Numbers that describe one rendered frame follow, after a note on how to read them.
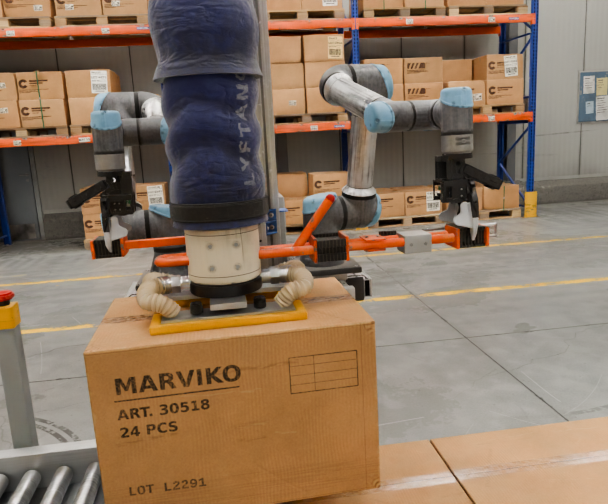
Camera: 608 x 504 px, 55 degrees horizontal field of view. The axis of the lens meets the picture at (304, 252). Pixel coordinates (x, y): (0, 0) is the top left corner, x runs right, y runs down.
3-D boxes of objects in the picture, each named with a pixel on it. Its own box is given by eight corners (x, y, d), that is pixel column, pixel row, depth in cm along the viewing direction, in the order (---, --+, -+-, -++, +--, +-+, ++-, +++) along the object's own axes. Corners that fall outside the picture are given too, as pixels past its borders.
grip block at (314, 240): (315, 264, 135) (314, 239, 133) (308, 256, 144) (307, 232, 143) (350, 261, 136) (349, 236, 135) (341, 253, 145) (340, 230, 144)
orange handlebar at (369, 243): (105, 276, 129) (103, 260, 129) (124, 250, 159) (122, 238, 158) (494, 242, 143) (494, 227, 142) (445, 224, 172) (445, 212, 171)
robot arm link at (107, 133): (121, 111, 155) (119, 109, 147) (126, 152, 157) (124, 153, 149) (91, 112, 153) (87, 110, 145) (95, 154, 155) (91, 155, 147)
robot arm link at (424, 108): (396, 101, 150) (419, 98, 140) (434, 100, 154) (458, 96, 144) (397, 132, 152) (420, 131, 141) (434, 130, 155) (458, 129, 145)
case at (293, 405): (108, 530, 123) (82, 352, 115) (131, 436, 161) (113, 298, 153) (381, 488, 132) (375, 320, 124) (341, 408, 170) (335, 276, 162)
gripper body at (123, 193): (133, 217, 152) (128, 170, 150) (99, 218, 151) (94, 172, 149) (136, 213, 160) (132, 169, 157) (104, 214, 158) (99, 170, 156)
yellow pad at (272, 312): (149, 336, 122) (146, 313, 121) (153, 321, 132) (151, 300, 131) (308, 320, 127) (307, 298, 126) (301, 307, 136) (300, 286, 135)
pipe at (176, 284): (148, 317, 123) (145, 291, 122) (158, 287, 147) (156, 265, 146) (306, 301, 128) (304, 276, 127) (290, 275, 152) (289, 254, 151)
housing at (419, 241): (404, 254, 139) (404, 236, 138) (396, 249, 146) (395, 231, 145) (432, 252, 140) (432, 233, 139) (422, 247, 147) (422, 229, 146)
